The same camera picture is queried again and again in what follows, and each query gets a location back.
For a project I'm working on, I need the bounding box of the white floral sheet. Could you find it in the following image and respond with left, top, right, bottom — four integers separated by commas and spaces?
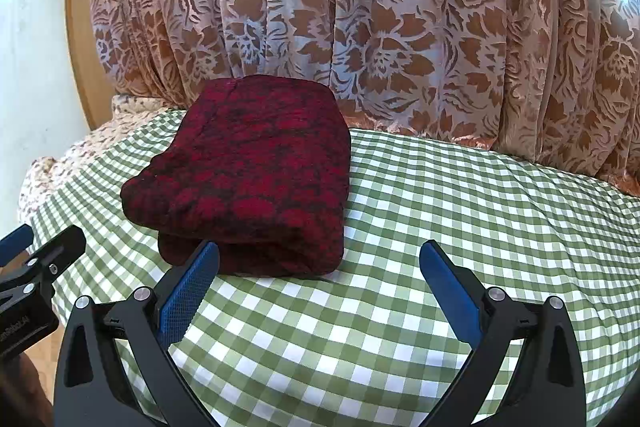
17, 94, 166, 228

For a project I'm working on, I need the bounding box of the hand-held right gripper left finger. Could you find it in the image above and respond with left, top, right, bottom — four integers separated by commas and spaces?
54, 241, 221, 427

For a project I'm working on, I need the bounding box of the person's left forearm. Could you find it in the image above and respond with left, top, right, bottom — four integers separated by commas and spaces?
0, 349, 55, 427

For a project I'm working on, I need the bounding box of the wooden frame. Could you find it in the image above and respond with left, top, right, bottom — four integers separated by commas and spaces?
65, 0, 108, 132

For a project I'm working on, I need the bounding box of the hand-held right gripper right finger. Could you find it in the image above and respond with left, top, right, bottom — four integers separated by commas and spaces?
419, 240, 587, 427

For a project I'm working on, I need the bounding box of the green checked bedsheet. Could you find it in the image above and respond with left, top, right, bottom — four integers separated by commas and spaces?
25, 109, 640, 427

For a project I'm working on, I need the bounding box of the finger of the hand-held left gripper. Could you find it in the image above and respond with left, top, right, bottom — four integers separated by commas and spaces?
0, 224, 87, 315
0, 223, 32, 267

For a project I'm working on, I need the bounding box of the brown floral curtain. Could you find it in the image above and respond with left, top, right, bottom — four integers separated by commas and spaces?
87, 0, 640, 198

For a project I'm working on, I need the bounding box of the red black patterned garment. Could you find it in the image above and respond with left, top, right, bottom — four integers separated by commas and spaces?
120, 74, 352, 280

